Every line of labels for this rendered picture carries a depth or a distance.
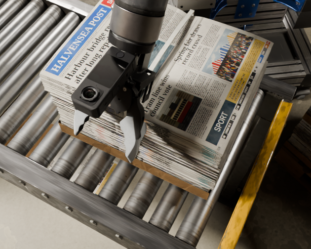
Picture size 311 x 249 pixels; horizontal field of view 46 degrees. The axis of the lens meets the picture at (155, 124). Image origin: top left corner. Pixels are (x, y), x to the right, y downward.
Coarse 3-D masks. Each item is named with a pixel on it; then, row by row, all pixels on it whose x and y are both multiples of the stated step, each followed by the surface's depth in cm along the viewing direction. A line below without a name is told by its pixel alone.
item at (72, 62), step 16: (112, 0) 78; (96, 16) 75; (80, 32) 73; (96, 32) 73; (160, 32) 74; (64, 48) 71; (80, 48) 71; (96, 48) 71; (48, 64) 69; (64, 64) 69; (80, 64) 69; (48, 80) 69; (64, 80) 67; (80, 80) 67; (64, 96) 71; (64, 112) 79; (112, 112) 67; (96, 128) 77; (112, 128) 73; (112, 144) 80
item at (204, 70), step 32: (224, 32) 74; (192, 64) 70; (224, 64) 70; (256, 64) 70; (160, 96) 66; (192, 96) 66; (224, 96) 66; (160, 128) 63; (192, 128) 62; (224, 128) 62; (160, 160) 75; (192, 160) 67; (224, 160) 66
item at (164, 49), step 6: (192, 12) 77; (186, 18) 75; (180, 24) 74; (174, 30) 73; (174, 36) 72; (168, 42) 71; (162, 48) 70; (162, 54) 69; (156, 60) 68; (150, 66) 68
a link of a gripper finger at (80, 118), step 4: (76, 112) 62; (80, 112) 61; (76, 116) 62; (80, 116) 62; (84, 116) 61; (88, 116) 62; (76, 120) 62; (80, 120) 62; (84, 120) 62; (76, 124) 63; (80, 124) 62; (76, 128) 63; (80, 128) 63; (76, 132) 64
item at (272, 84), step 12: (48, 0) 111; (60, 0) 111; (72, 0) 111; (84, 12) 109; (264, 84) 96; (276, 84) 96; (288, 84) 96; (276, 96) 95; (288, 96) 94; (264, 108) 101; (276, 108) 99
